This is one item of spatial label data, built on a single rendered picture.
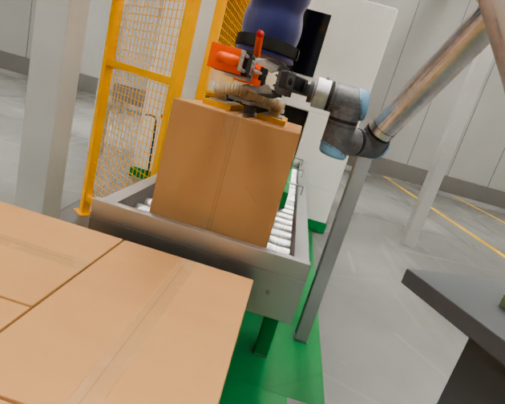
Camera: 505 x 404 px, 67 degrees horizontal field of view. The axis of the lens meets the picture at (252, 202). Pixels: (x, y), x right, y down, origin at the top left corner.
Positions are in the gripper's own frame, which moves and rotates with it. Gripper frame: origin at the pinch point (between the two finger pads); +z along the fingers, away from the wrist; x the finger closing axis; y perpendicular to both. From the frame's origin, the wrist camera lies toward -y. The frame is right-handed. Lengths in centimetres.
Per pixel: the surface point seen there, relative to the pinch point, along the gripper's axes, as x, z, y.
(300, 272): -52, -32, -11
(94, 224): -57, 34, -11
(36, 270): -55, 29, -46
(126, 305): -55, 6, -49
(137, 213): -49, 21, -11
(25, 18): 29, 679, 809
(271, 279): -57, -24, -11
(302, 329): -103, -48, 45
